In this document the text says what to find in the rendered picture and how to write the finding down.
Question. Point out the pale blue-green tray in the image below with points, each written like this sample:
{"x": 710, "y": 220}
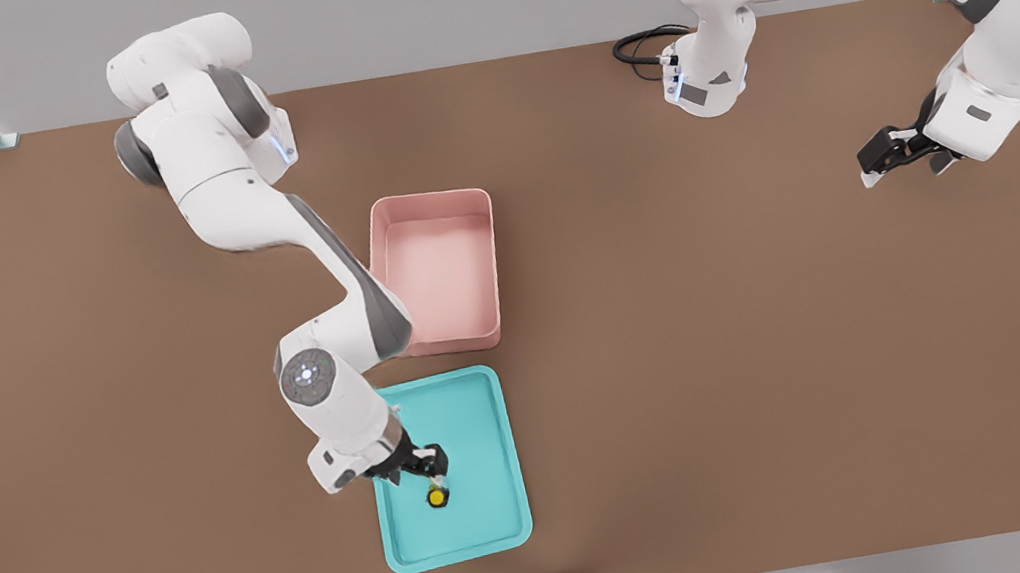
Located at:
{"x": 464, "y": 455}

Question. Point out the yellow and black button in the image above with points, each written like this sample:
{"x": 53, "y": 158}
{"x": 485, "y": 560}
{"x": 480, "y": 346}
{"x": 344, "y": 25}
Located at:
{"x": 437, "y": 495}

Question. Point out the pink box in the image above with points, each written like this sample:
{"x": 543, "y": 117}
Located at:
{"x": 442, "y": 271}

